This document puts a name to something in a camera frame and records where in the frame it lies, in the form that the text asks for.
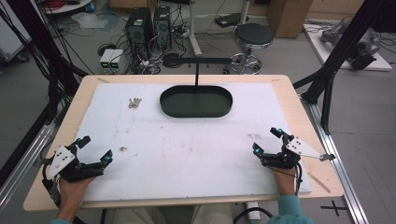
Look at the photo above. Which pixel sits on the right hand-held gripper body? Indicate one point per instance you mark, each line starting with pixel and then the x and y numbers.
pixel 285 160

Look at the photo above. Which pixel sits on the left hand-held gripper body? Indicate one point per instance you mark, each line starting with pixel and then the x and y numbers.
pixel 63 161

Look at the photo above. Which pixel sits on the person's right hand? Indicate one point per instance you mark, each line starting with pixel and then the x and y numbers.
pixel 285 182

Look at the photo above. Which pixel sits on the person's left hand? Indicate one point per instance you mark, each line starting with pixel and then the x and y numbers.
pixel 72 194

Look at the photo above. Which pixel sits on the thin wooden stick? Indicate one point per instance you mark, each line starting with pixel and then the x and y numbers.
pixel 319 182

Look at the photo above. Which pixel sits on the white table leg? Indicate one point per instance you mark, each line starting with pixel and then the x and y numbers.
pixel 252 210

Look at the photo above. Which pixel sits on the person's legs beige trousers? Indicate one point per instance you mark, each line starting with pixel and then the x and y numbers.
pixel 140 216

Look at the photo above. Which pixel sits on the white foam board mat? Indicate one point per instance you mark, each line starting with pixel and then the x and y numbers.
pixel 186 155

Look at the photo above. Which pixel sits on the black oval tray key stand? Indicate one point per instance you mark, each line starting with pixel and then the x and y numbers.
pixel 196 102

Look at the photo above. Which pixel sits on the white power supply box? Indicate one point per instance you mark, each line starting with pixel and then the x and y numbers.
pixel 117 59
pixel 106 59

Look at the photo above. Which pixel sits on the white floor board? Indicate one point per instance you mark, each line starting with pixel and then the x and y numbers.
pixel 327 53

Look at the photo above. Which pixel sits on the black round floor disc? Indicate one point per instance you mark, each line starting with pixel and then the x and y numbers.
pixel 106 48

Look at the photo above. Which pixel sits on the black round stool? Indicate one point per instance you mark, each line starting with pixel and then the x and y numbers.
pixel 253 35

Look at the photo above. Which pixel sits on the brown cardboard box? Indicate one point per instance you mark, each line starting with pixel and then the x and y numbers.
pixel 288 15

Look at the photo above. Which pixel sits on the grey robot device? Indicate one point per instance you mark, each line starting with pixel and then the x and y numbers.
pixel 358 43

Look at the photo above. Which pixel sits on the clear plastic bag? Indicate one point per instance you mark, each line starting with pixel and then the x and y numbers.
pixel 93 20

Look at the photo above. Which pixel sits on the flat black box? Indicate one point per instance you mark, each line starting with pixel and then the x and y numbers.
pixel 229 20

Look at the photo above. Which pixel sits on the black computer tower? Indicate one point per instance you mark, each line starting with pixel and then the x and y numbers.
pixel 162 26
pixel 139 29

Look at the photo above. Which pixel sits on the white panel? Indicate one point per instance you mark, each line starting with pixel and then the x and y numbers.
pixel 9 34

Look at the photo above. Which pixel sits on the white desk leg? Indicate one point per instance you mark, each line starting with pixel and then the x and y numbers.
pixel 193 28

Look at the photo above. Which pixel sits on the round white table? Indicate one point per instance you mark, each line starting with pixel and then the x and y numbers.
pixel 67 6

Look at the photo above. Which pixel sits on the aluminium rail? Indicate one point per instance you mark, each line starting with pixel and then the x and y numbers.
pixel 21 165
pixel 334 155

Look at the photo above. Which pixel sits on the black metal frame strut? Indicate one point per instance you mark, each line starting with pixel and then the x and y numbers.
pixel 342 46
pixel 37 43

